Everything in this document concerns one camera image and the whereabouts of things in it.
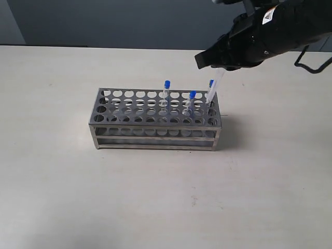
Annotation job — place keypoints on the metal test tube rack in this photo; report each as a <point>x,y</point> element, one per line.
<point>137,118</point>

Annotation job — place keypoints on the blue capped tube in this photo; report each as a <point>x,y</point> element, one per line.
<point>166,96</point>
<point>210,86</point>
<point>188,103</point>

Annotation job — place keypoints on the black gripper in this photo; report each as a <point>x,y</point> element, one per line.
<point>275,28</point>

